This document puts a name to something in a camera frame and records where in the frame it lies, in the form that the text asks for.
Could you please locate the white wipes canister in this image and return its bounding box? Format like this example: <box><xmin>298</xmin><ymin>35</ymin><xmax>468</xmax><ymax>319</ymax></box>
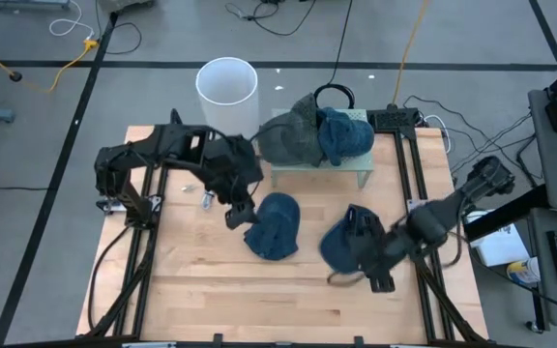
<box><xmin>506</xmin><ymin>256</ymin><xmax>542</xmax><ymax>285</ymax></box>

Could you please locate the yellow floor extension cable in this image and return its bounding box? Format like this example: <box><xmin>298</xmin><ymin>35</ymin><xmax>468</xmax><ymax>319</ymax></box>
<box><xmin>0</xmin><ymin>36</ymin><xmax>100</xmax><ymax>93</ymax></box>

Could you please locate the white cylindrical bin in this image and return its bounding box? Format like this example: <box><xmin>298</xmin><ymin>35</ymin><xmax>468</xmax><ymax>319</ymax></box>
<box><xmin>194</xmin><ymin>56</ymin><xmax>260</xmax><ymax>141</ymax></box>

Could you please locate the black hanging cable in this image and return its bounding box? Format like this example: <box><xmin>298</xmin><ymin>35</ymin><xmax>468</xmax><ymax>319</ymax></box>
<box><xmin>312</xmin><ymin>0</ymin><xmax>356</xmax><ymax>110</ymax></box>

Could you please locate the green perforated metal shelf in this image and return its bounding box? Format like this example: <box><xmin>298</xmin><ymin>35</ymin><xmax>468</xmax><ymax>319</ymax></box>
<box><xmin>269</xmin><ymin>107</ymin><xmax>375</xmax><ymax>189</ymax></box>

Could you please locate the white floor cable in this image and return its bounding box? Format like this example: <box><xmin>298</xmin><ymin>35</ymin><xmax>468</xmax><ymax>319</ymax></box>
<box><xmin>48</xmin><ymin>0</ymin><xmax>97</xmax><ymax>41</ymax></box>

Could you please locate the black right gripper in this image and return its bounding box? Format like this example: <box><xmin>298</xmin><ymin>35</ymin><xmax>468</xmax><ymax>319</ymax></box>
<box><xmin>355</xmin><ymin>219</ymin><xmax>423</xmax><ymax>295</ymax></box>

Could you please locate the white cardboard box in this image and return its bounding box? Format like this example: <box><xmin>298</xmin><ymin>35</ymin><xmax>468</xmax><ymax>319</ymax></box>
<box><xmin>466</xmin><ymin>219</ymin><xmax>531</xmax><ymax>268</ymax></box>

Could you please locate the black floor cable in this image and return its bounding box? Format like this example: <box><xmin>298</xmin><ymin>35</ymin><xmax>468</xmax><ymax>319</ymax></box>
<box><xmin>223</xmin><ymin>0</ymin><xmax>318</xmax><ymax>38</ymax></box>

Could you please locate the black aluminium table frame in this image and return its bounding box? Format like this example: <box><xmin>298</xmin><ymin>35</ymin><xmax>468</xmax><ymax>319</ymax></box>
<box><xmin>84</xmin><ymin>108</ymin><xmax>490</xmax><ymax>348</ymax></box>

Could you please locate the blue denim cap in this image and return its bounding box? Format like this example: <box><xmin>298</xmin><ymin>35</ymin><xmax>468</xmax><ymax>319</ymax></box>
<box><xmin>318</xmin><ymin>203</ymin><xmax>386</xmax><ymax>276</ymax></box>
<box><xmin>315</xmin><ymin>105</ymin><xmax>375</xmax><ymax>167</ymax></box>
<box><xmin>243</xmin><ymin>191</ymin><xmax>302</xmax><ymax>262</ymax></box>

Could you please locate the yellow hanging power cable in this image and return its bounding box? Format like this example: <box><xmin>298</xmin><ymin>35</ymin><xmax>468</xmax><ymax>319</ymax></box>
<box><xmin>392</xmin><ymin>0</ymin><xmax>429</xmax><ymax>106</ymax></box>

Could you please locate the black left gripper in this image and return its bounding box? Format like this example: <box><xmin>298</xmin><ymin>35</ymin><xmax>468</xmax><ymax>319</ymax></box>
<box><xmin>203</xmin><ymin>137</ymin><xmax>265</xmax><ymax>231</ymax></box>

